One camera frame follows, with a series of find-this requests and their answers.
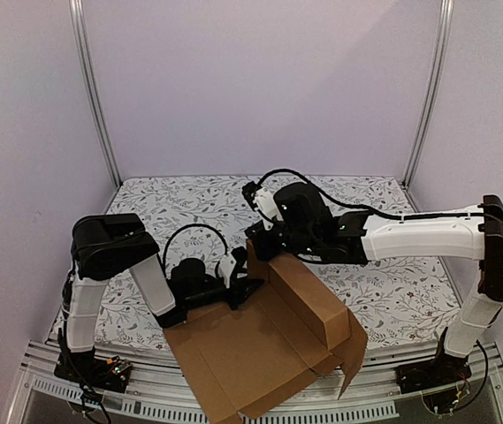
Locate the right rear aluminium frame post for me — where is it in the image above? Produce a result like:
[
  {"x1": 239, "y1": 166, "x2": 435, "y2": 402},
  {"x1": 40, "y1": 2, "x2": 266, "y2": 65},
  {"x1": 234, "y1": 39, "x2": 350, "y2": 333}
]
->
[{"x1": 401, "y1": 0, "x2": 454, "y2": 191}]

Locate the front aluminium rail frame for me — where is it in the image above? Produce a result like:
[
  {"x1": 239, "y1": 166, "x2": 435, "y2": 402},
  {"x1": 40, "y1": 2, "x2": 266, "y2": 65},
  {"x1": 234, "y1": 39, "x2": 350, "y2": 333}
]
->
[{"x1": 1, "y1": 341, "x2": 503, "y2": 423}]

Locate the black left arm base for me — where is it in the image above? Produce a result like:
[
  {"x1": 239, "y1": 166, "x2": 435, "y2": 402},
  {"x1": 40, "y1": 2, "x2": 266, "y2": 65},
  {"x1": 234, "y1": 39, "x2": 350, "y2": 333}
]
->
[{"x1": 54, "y1": 329, "x2": 133, "y2": 393}]

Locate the brown cardboard box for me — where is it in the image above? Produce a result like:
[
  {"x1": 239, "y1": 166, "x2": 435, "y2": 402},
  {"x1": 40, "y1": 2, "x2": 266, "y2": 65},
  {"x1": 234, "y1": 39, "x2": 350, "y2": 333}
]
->
[{"x1": 164, "y1": 243, "x2": 368, "y2": 423}]

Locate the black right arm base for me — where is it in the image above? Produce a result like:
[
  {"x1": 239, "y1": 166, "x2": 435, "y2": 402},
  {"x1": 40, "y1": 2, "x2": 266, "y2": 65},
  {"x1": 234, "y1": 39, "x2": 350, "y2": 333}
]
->
[{"x1": 394, "y1": 329, "x2": 472, "y2": 415}]

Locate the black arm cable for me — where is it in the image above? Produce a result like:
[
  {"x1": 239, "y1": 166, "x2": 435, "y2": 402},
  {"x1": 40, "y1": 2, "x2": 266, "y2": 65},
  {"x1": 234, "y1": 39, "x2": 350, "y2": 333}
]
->
[
  {"x1": 160, "y1": 223, "x2": 230, "y2": 277},
  {"x1": 257, "y1": 168, "x2": 486, "y2": 222}
]

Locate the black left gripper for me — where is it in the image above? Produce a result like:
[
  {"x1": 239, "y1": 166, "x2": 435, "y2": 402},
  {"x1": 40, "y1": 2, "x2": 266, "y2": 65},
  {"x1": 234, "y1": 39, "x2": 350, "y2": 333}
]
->
[{"x1": 184, "y1": 269, "x2": 264, "y2": 312}]

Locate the floral patterned table mat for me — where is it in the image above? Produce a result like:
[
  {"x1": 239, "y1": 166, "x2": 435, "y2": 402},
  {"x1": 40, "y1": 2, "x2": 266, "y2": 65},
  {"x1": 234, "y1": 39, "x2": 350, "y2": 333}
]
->
[{"x1": 47, "y1": 174, "x2": 467, "y2": 354}]

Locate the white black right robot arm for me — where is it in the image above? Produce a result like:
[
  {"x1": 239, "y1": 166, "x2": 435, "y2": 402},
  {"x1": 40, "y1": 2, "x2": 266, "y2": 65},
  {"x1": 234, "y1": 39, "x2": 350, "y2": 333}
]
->
[{"x1": 242, "y1": 182, "x2": 503, "y2": 385}]

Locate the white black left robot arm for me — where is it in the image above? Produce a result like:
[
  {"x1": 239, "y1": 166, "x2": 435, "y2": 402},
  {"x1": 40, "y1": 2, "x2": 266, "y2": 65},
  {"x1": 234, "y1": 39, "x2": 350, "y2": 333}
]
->
[{"x1": 57, "y1": 213, "x2": 264, "y2": 383}]

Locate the left rear aluminium frame post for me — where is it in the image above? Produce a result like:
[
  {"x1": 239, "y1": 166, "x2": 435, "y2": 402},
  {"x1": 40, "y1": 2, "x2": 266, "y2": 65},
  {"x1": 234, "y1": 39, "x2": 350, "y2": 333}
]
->
[{"x1": 68, "y1": 0, "x2": 123, "y2": 189}]

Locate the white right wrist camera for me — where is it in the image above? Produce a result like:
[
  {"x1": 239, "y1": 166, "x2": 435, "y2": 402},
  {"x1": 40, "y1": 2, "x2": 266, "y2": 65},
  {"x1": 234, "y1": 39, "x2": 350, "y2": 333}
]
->
[{"x1": 242, "y1": 181, "x2": 283, "y2": 231}]

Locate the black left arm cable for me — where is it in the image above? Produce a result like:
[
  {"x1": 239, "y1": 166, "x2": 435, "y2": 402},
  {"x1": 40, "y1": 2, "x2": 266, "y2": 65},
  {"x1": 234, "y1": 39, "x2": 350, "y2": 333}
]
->
[{"x1": 160, "y1": 223, "x2": 230, "y2": 277}]

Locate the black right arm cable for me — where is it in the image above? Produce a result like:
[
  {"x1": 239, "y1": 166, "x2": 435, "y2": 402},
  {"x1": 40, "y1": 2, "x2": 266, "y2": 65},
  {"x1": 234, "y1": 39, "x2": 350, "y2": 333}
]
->
[{"x1": 257, "y1": 168, "x2": 486, "y2": 222}]

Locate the aluminium frame post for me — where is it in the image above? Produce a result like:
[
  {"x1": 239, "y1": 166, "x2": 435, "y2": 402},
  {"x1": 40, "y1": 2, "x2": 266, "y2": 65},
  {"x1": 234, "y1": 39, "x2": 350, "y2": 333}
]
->
[
  {"x1": 401, "y1": 0, "x2": 454, "y2": 191},
  {"x1": 68, "y1": 0, "x2": 123, "y2": 189}
]

